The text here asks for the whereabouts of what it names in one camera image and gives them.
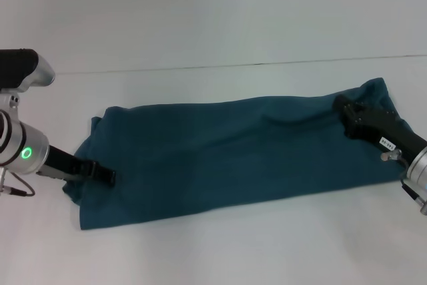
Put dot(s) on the blue FREE print t-shirt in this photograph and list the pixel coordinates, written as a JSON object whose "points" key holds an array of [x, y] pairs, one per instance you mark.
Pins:
{"points": [[217, 158]]}

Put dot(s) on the white silver robot left arm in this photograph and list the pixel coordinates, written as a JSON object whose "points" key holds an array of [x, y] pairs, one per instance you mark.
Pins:
{"points": [[23, 148]]}

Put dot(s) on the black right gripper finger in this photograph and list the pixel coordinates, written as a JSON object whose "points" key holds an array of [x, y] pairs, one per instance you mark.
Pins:
{"points": [[347, 103], [352, 131]]}

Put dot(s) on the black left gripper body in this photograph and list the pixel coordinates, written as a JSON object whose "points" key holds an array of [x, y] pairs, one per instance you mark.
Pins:
{"points": [[61, 165]]}

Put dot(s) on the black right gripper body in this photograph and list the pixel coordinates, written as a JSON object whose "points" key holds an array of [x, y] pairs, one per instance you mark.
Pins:
{"points": [[387, 126]]}

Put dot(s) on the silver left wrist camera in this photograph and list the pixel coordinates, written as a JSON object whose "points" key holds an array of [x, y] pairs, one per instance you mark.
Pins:
{"points": [[23, 68]]}

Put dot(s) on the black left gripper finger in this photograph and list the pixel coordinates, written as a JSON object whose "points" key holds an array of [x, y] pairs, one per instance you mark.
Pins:
{"points": [[100, 174]]}

